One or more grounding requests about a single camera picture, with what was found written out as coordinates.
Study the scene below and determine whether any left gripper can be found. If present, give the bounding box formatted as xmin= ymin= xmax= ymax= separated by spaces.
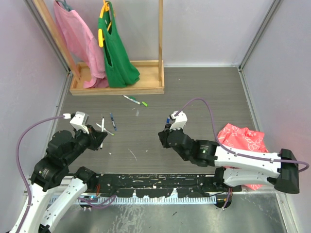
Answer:
xmin=65 ymin=123 xmax=107 ymax=164

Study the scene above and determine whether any blue pen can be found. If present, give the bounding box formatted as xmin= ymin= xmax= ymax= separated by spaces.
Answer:
xmin=109 ymin=113 xmax=117 ymax=131

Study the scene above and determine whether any black white marker pen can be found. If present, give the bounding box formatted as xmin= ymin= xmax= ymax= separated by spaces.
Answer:
xmin=100 ymin=117 xmax=104 ymax=150

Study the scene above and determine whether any white pen green tip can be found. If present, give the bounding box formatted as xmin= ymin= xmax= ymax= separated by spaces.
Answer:
xmin=96 ymin=123 xmax=114 ymax=136

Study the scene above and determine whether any red patterned cloth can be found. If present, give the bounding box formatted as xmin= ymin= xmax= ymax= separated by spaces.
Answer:
xmin=216 ymin=123 xmax=271 ymax=191

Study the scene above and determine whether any green tank top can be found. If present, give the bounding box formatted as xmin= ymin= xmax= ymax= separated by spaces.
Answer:
xmin=98 ymin=1 xmax=140 ymax=88

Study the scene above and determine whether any wooden clothes rack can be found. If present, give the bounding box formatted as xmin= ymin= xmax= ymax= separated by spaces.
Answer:
xmin=35 ymin=0 xmax=165 ymax=96

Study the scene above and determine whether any pink shirt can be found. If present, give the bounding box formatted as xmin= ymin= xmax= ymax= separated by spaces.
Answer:
xmin=53 ymin=1 xmax=109 ymax=88

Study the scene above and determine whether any yellow hanger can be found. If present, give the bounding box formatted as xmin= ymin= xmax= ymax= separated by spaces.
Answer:
xmin=98 ymin=0 xmax=116 ymax=48

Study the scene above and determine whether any blue grey hanger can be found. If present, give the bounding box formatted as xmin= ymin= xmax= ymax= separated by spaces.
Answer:
xmin=56 ymin=0 xmax=73 ymax=12

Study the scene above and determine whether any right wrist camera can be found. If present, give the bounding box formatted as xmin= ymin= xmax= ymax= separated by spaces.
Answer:
xmin=170 ymin=111 xmax=188 ymax=131

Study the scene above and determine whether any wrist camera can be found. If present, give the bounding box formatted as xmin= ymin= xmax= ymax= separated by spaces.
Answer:
xmin=170 ymin=111 xmax=188 ymax=131
xmin=63 ymin=111 xmax=89 ymax=134

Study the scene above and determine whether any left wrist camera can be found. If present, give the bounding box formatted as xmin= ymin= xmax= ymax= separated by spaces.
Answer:
xmin=63 ymin=111 xmax=89 ymax=134

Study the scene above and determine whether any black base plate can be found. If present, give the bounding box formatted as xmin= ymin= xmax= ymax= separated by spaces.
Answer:
xmin=87 ymin=173 xmax=228 ymax=198

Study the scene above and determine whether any grey slotted cable duct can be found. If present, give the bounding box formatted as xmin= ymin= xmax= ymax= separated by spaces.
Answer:
xmin=48 ymin=195 xmax=217 ymax=205

